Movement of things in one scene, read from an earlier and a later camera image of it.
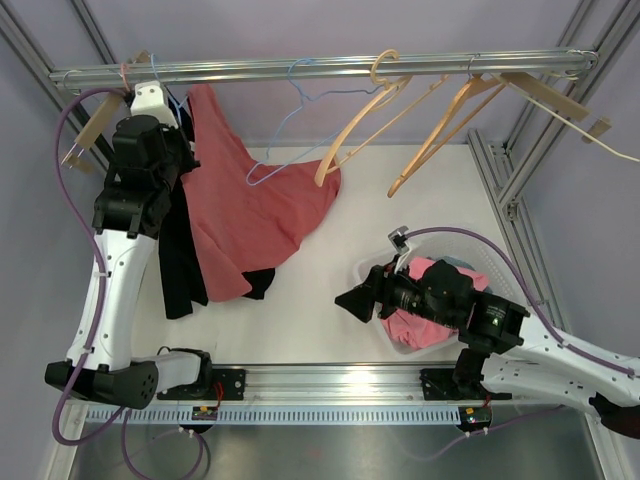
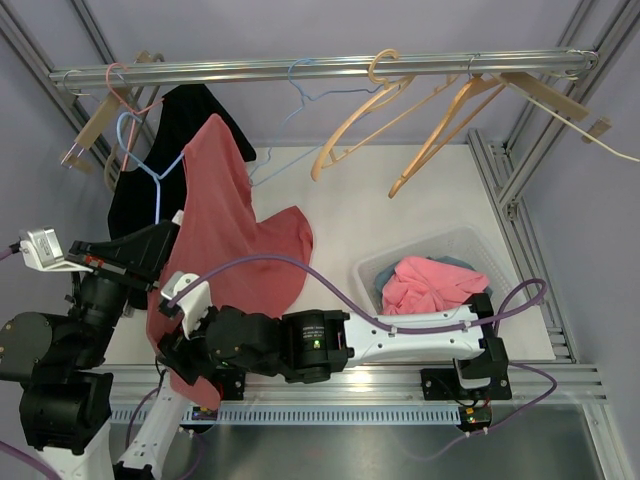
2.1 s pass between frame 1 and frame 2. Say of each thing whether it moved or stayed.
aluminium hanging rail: stayed
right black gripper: moved
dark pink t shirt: moved
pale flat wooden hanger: stayed
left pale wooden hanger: stayed
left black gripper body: moved
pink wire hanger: moved
